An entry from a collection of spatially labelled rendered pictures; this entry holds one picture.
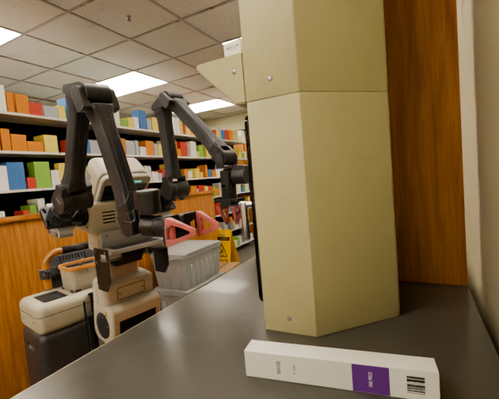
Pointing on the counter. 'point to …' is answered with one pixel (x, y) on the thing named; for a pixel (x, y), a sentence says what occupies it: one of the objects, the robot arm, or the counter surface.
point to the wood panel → (426, 140)
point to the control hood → (227, 77)
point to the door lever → (245, 219)
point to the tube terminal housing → (321, 162)
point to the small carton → (233, 47)
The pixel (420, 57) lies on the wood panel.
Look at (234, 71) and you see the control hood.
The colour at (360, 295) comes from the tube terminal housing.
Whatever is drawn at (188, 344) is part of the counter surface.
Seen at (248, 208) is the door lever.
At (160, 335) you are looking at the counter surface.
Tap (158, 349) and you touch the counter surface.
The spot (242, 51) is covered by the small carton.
